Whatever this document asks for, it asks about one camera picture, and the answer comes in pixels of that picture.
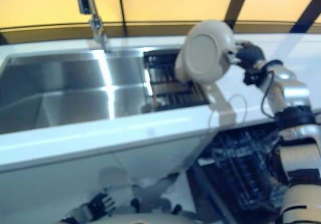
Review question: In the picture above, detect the robot left hand dark glove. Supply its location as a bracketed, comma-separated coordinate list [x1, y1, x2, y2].
[87, 187, 116, 216]

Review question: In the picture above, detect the robot right hand dark glove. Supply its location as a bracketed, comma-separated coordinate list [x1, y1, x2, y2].
[225, 41, 265, 70]

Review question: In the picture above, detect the cream round plate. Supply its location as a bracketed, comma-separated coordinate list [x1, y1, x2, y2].
[175, 50, 202, 82]
[184, 20, 237, 84]

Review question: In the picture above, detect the dishwasher door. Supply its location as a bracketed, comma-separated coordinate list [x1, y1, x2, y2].
[187, 165, 237, 224]

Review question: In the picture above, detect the robot torso grey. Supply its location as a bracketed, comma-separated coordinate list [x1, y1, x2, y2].
[85, 208, 201, 224]

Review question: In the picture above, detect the robot right leg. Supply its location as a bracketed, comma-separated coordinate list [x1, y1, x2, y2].
[160, 175, 183, 215]

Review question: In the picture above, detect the black dish drying rack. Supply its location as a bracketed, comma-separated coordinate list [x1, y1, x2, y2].
[143, 48, 210, 112]

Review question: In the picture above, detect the stainless steel sink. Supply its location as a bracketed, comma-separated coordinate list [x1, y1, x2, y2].
[0, 47, 182, 135]

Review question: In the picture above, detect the chrome kitchen faucet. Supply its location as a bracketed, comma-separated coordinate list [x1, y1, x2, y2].
[74, 0, 111, 53]

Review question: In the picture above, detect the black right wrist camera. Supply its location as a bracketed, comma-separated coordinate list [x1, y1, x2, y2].
[243, 67, 267, 86]

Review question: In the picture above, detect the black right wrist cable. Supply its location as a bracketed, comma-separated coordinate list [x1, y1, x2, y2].
[260, 59, 284, 120]

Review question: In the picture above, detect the dark window frame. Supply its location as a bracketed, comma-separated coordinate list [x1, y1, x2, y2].
[0, 0, 321, 46]

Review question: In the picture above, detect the dark wire dishwasher lower rack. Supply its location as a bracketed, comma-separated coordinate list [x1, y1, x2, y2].
[197, 126, 289, 212]

